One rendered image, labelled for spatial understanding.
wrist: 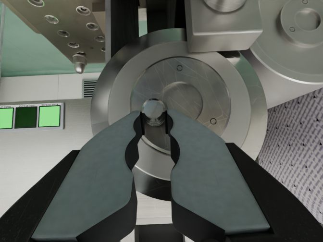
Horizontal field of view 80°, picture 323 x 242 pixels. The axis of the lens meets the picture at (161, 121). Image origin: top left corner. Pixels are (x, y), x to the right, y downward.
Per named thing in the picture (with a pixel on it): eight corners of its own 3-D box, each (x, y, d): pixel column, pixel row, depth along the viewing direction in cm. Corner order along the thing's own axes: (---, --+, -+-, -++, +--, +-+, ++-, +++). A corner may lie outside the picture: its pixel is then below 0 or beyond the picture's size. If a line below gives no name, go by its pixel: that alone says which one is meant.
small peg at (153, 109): (160, 124, 11) (137, 116, 11) (161, 129, 14) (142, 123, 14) (168, 102, 11) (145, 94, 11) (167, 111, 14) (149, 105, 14)
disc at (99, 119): (256, 22, 17) (279, 197, 15) (254, 26, 18) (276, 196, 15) (90, 31, 17) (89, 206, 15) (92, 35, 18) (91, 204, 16)
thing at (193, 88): (252, 121, 14) (161, 175, 13) (241, 125, 16) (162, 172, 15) (197, 38, 15) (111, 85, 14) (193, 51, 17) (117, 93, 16)
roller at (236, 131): (243, 36, 16) (260, 177, 15) (194, 105, 42) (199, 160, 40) (106, 43, 16) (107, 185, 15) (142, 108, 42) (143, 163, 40)
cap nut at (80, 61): (84, 54, 50) (83, 70, 49) (89, 60, 53) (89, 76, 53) (69, 54, 50) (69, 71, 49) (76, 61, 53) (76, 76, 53)
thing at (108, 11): (109, -102, 20) (110, 65, 18) (138, 32, 44) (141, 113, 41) (105, -101, 20) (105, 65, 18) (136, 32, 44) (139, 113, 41)
